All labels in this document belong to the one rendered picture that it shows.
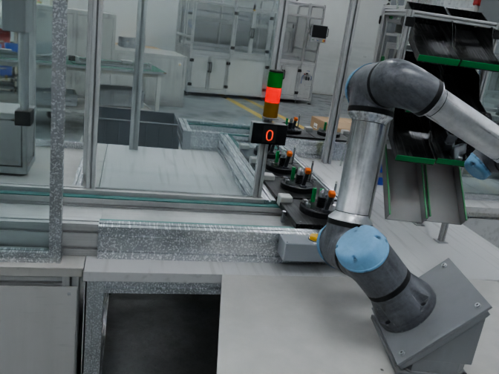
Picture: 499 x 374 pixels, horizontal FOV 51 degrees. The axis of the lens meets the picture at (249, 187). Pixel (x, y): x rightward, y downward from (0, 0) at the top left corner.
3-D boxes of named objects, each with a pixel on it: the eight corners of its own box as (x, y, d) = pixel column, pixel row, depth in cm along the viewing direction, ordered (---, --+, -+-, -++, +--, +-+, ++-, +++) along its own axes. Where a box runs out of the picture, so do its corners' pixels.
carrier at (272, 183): (336, 205, 195) (342, 173, 192) (275, 201, 190) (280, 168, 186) (315, 184, 218) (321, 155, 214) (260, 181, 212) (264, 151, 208)
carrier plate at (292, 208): (364, 232, 172) (365, 226, 171) (295, 229, 166) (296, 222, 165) (338, 206, 194) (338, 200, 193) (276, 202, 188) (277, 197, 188)
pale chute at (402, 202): (422, 223, 177) (428, 218, 173) (385, 219, 176) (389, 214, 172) (416, 152, 190) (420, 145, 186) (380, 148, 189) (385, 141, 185)
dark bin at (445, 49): (457, 67, 163) (467, 45, 158) (416, 61, 162) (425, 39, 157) (436, 26, 183) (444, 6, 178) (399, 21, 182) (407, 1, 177)
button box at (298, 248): (348, 263, 159) (352, 245, 157) (282, 261, 154) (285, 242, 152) (340, 253, 165) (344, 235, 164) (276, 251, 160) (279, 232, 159)
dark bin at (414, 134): (433, 165, 172) (441, 148, 167) (394, 160, 171) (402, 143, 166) (415, 116, 193) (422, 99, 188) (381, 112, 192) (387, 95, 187)
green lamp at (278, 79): (283, 89, 172) (285, 73, 171) (268, 87, 171) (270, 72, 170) (279, 87, 177) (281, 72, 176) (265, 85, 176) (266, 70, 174)
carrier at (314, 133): (353, 145, 308) (358, 123, 304) (315, 141, 302) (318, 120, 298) (338, 135, 330) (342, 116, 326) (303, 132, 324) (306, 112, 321)
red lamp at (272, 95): (281, 104, 174) (283, 89, 172) (266, 102, 173) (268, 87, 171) (277, 101, 179) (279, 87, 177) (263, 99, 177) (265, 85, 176)
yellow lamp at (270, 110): (278, 119, 175) (281, 104, 174) (264, 117, 174) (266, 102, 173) (275, 116, 180) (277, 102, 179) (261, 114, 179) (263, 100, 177)
